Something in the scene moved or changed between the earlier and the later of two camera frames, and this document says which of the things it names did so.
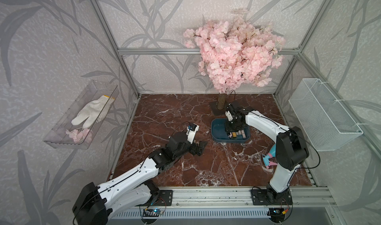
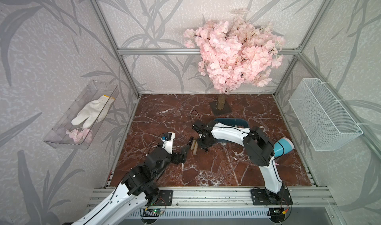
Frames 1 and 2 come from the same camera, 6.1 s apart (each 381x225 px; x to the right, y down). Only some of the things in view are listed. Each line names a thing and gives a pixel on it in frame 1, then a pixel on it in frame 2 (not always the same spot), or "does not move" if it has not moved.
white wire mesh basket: x=327 y=126 does not move
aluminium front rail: x=240 y=197 does not move
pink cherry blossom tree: x=235 y=53 does not move
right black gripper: x=228 y=129 -> x=204 y=147
